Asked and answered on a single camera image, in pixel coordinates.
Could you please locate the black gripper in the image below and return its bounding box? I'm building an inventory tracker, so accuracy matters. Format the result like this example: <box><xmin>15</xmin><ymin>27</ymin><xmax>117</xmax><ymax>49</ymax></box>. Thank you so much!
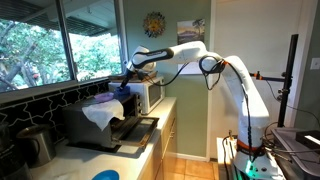
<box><xmin>120</xmin><ymin>69</ymin><xmax>133</xmax><ymax>89</ymax></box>

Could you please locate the blue mug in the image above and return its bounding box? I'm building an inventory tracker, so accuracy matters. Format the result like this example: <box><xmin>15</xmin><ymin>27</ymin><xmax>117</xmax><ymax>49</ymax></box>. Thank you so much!
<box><xmin>114</xmin><ymin>87</ymin><xmax>130</xmax><ymax>99</ymax></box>

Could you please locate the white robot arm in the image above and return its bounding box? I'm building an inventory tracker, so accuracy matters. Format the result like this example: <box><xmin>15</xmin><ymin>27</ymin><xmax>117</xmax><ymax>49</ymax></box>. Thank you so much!
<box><xmin>120</xmin><ymin>41</ymin><xmax>269</xmax><ymax>156</ymax></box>

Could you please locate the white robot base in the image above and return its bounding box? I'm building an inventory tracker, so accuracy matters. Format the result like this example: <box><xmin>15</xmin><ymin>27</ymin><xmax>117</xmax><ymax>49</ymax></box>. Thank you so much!
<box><xmin>232</xmin><ymin>152</ymin><xmax>285</xmax><ymax>180</ymax></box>

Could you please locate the wooden tray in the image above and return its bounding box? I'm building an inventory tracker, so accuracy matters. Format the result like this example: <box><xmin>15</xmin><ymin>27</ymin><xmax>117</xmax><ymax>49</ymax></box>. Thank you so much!
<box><xmin>108</xmin><ymin>71</ymin><xmax>157</xmax><ymax>83</ymax></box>

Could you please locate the white microwave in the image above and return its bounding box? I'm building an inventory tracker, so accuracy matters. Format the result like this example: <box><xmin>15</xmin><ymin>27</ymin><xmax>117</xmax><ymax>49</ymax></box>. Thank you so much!
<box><xmin>109</xmin><ymin>77</ymin><xmax>165</xmax><ymax>115</ymax></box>

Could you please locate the purple plastic bowl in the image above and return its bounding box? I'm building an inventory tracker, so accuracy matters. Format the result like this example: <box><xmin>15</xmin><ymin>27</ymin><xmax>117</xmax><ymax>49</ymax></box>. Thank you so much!
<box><xmin>94</xmin><ymin>92</ymin><xmax>114</xmax><ymax>103</ymax></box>

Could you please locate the white cloth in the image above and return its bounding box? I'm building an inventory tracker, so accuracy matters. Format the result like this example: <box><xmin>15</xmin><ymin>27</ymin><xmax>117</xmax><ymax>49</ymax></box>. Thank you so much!
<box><xmin>82</xmin><ymin>99</ymin><xmax>125</xmax><ymax>131</ymax></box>

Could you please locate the black toaster oven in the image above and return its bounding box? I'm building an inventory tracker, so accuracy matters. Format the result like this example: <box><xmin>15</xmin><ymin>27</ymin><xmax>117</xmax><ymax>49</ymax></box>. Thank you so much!
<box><xmin>62</xmin><ymin>94</ymin><xmax>158</xmax><ymax>149</ymax></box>

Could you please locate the wooden kitchen cabinet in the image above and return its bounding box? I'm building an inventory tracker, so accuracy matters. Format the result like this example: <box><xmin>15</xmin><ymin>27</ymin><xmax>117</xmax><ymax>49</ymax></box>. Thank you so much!
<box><xmin>138</xmin><ymin>105</ymin><xmax>177</xmax><ymax>180</ymax></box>

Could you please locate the blue plate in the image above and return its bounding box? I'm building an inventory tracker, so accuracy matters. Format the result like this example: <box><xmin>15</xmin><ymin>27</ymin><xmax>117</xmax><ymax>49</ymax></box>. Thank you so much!
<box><xmin>92</xmin><ymin>170</ymin><xmax>120</xmax><ymax>180</ymax></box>

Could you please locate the stainless steel pot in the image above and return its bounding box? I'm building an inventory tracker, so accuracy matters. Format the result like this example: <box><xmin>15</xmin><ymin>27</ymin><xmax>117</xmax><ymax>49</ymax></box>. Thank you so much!
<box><xmin>16</xmin><ymin>125</ymin><xmax>56</xmax><ymax>168</ymax></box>

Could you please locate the colourful sun wall decoration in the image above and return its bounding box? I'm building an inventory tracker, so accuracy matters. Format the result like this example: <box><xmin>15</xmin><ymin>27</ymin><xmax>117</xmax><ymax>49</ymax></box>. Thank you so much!
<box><xmin>143</xmin><ymin>12</ymin><xmax>166</xmax><ymax>38</ymax></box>

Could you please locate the landscape picture on wall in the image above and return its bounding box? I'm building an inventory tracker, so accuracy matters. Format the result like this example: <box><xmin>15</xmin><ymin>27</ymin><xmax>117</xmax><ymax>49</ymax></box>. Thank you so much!
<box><xmin>177</xmin><ymin>19</ymin><xmax>205</xmax><ymax>44</ymax></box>

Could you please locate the black camera stand pole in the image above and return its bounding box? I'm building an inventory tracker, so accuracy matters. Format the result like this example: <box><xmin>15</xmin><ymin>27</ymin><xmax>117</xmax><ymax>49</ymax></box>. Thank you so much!
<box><xmin>277</xmin><ymin>34</ymin><xmax>299</xmax><ymax>127</ymax></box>

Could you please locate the white light switch plate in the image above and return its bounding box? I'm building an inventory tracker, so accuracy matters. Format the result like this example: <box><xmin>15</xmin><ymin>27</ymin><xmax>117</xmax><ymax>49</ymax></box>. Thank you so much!
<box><xmin>310</xmin><ymin>58</ymin><xmax>320</xmax><ymax>70</ymax></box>

